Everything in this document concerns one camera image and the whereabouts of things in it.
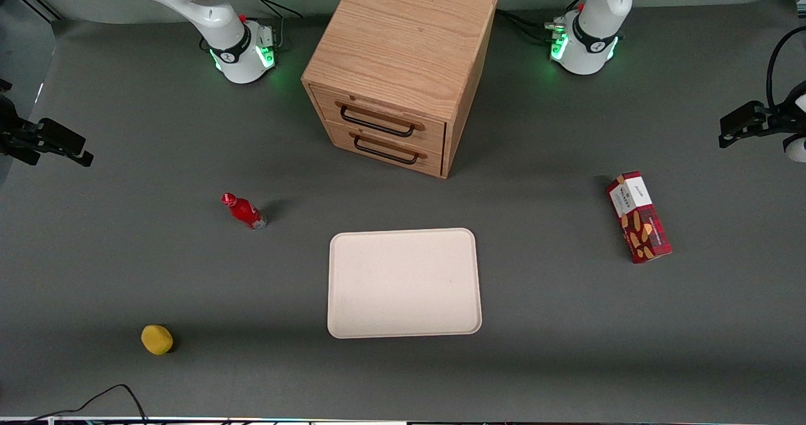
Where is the yellow lemon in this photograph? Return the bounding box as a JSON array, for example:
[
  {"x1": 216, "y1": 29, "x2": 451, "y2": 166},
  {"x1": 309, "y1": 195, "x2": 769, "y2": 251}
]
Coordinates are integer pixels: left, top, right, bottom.
[{"x1": 140, "y1": 324, "x2": 175, "y2": 356}]

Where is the black left arm base cable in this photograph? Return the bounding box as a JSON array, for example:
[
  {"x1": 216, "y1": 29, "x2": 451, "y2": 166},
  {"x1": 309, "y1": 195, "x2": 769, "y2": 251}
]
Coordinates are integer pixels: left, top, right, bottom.
[{"x1": 496, "y1": 8, "x2": 559, "y2": 43}]

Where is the wide black drawer handle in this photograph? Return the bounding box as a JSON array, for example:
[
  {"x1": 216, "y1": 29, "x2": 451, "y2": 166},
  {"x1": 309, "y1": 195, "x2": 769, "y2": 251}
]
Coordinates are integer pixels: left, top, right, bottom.
[{"x1": 334, "y1": 100, "x2": 426, "y2": 139}]

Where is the short black drawer handle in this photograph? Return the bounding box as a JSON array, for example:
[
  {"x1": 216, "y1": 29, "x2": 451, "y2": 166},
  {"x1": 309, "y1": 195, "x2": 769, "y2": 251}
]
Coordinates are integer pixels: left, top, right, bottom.
[{"x1": 349, "y1": 132, "x2": 428, "y2": 166}]

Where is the black right arm base cable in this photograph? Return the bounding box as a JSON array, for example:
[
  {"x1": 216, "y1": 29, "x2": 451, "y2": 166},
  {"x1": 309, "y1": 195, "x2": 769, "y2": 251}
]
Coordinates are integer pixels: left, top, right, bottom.
[{"x1": 241, "y1": 0, "x2": 304, "y2": 20}]

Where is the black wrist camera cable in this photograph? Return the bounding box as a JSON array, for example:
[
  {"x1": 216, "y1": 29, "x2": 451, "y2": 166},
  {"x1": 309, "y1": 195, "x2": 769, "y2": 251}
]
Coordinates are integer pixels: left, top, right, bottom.
[{"x1": 764, "y1": 26, "x2": 806, "y2": 110}]

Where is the grey table mat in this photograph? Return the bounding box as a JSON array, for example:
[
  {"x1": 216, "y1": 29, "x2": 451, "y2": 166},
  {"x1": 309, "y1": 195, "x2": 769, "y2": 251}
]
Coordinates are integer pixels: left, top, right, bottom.
[{"x1": 0, "y1": 0, "x2": 806, "y2": 421}]

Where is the red soda bottle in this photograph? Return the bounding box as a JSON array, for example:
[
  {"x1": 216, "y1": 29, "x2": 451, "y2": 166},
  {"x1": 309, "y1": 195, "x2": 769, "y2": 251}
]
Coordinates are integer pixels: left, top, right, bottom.
[{"x1": 221, "y1": 192, "x2": 268, "y2": 231}]

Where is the black arm base cable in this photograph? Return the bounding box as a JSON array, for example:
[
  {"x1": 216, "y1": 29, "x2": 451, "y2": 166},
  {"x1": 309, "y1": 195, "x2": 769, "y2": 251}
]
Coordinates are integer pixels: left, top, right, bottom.
[
  {"x1": 241, "y1": 0, "x2": 304, "y2": 20},
  {"x1": 496, "y1": 8, "x2": 559, "y2": 43}
]

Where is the beige rectangular tray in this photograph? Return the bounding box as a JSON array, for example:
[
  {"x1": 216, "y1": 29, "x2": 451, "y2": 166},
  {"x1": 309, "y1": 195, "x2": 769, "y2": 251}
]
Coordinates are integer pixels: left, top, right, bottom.
[{"x1": 327, "y1": 227, "x2": 484, "y2": 339}]

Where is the thin black loose cable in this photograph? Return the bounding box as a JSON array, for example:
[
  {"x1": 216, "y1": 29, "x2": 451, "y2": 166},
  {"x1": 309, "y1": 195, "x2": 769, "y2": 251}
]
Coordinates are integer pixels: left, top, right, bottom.
[{"x1": 25, "y1": 383, "x2": 149, "y2": 423}]

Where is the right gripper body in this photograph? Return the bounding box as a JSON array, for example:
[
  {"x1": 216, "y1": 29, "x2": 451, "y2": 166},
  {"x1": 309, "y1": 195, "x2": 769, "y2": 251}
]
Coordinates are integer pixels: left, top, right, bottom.
[{"x1": 0, "y1": 79, "x2": 40, "y2": 166}]

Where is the red cookie box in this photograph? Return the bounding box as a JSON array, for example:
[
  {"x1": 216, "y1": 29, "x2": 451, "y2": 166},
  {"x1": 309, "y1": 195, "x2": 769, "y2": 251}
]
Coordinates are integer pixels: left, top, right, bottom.
[{"x1": 606, "y1": 171, "x2": 673, "y2": 264}]

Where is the wooden two-drawer cabinet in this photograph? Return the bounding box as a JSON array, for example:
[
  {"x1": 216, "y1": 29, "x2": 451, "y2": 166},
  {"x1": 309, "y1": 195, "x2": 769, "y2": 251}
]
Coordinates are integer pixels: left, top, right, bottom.
[{"x1": 301, "y1": 0, "x2": 499, "y2": 179}]

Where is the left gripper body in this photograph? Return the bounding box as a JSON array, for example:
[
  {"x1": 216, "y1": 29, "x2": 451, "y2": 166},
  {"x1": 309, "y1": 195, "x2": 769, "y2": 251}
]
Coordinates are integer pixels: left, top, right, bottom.
[{"x1": 764, "y1": 93, "x2": 806, "y2": 139}]

